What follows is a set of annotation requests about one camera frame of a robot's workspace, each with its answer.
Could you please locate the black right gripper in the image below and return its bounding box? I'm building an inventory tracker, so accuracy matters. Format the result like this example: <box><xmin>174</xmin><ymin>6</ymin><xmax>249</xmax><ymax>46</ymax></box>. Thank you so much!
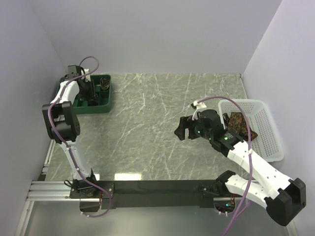
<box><xmin>174</xmin><ymin>115</ymin><xmax>213</xmax><ymax>140</ymax></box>

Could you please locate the blue floral yellow tie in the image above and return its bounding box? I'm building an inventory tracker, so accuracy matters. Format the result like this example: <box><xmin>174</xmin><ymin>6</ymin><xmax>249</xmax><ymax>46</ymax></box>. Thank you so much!
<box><xmin>88</xmin><ymin>97</ymin><xmax>103</xmax><ymax>106</ymax></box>

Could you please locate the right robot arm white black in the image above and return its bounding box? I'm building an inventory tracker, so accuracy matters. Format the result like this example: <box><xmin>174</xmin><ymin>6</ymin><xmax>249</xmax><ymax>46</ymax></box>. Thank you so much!
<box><xmin>174</xmin><ymin>109</ymin><xmax>306</xmax><ymax>226</ymax></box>

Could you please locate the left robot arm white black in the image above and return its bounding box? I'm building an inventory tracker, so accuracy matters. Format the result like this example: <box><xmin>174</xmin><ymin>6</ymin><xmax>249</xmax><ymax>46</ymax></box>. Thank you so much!
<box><xmin>42</xmin><ymin>65</ymin><xmax>99</xmax><ymax>198</ymax></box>

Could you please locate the green compartment tray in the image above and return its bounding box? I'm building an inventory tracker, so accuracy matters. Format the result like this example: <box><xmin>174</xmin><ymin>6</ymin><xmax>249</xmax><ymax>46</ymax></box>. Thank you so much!
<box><xmin>52</xmin><ymin>74</ymin><xmax>112</xmax><ymax>118</ymax></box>

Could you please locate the rolled dark tie in tray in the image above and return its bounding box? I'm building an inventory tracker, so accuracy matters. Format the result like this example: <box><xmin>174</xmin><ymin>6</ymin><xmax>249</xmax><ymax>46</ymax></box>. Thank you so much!
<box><xmin>99</xmin><ymin>77</ymin><xmax>111</xmax><ymax>91</ymax></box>

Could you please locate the dark key-pattern tie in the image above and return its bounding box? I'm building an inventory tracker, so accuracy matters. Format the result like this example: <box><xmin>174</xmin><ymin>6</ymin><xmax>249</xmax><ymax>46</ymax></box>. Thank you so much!
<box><xmin>222</xmin><ymin>112</ymin><xmax>249</xmax><ymax>141</ymax></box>

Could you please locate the black base bar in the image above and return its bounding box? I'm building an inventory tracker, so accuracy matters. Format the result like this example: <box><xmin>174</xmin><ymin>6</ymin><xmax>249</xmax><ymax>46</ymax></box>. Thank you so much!
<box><xmin>69</xmin><ymin>179</ymin><xmax>231</xmax><ymax>209</ymax></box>

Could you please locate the white plastic basket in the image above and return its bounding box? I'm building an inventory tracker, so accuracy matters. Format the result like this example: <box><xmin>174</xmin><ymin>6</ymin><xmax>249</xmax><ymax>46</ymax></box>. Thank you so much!
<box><xmin>219</xmin><ymin>99</ymin><xmax>284</xmax><ymax>162</ymax></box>

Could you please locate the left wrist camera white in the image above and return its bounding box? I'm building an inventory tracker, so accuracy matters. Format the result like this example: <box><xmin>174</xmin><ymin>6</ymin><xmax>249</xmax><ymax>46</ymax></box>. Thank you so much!
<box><xmin>81</xmin><ymin>68</ymin><xmax>91</xmax><ymax>83</ymax></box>

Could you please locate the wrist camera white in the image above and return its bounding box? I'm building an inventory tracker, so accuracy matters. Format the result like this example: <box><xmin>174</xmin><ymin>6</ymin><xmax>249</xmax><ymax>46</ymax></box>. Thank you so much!
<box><xmin>190</xmin><ymin>100</ymin><xmax>207</xmax><ymax>112</ymax></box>
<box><xmin>81</xmin><ymin>68</ymin><xmax>91</xmax><ymax>83</ymax></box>

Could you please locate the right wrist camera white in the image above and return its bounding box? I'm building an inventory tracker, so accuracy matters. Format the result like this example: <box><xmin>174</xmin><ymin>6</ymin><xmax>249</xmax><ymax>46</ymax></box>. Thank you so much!
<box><xmin>190</xmin><ymin>100</ymin><xmax>207</xmax><ymax>112</ymax></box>

